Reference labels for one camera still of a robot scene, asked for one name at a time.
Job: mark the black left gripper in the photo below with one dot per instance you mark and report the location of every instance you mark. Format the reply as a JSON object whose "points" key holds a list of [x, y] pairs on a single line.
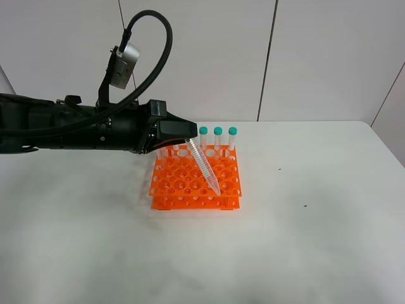
{"points": [[146, 128]]}

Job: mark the teal-capped test tube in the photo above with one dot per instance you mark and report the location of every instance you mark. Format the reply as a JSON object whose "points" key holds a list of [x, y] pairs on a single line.
{"points": [[204, 165]]}

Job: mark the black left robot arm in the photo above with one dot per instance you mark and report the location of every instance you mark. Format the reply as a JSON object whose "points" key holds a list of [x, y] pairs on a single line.
{"points": [[43, 124]]}

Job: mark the front-left teal-capped racked tube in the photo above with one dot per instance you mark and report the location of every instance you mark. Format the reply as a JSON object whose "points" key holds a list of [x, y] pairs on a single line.
{"points": [[161, 156]]}

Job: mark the orange plastic test tube rack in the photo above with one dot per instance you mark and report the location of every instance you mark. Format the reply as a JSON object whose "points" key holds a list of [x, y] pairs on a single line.
{"points": [[180, 184]]}

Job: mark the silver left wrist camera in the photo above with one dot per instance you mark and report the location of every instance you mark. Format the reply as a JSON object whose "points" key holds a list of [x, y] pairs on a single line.
{"points": [[123, 66]]}

